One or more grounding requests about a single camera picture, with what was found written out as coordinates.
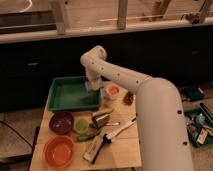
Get yellow blue sponge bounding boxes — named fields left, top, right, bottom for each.
left=85, top=80, right=101, bottom=92

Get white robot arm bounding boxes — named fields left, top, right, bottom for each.
left=80, top=46, right=194, bottom=171

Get green plastic tray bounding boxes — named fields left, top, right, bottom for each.
left=47, top=76, right=101, bottom=111

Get yellow banana toy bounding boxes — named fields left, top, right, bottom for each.
left=92, top=108, right=114, bottom=117

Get brown pinecone object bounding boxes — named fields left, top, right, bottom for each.
left=123, top=92, right=134, bottom=105

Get small green cup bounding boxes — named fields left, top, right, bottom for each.
left=74, top=119, right=89, bottom=134

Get purple bowl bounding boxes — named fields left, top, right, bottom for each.
left=49, top=112, right=74, bottom=135

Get green cucumber toy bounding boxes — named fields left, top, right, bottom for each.
left=77, top=132, right=99, bottom=142

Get wooden table board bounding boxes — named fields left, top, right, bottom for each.
left=29, top=86, right=142, bottom=171

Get wooden block with black edge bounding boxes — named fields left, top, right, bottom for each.
left=83, top=136, right=103, bottom=164

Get orange bowl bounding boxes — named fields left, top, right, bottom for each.
left=43, top=136, right=74, bottom=169

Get black device on floor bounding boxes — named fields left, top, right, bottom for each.
left=182, top=86, right=204, bottom=101

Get green bin of items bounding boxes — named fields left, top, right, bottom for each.
left=185, top=103, right=213, bottom=148

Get metal scoop with handle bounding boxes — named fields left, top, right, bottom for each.
left=90, top=114, right=119, bottom=128

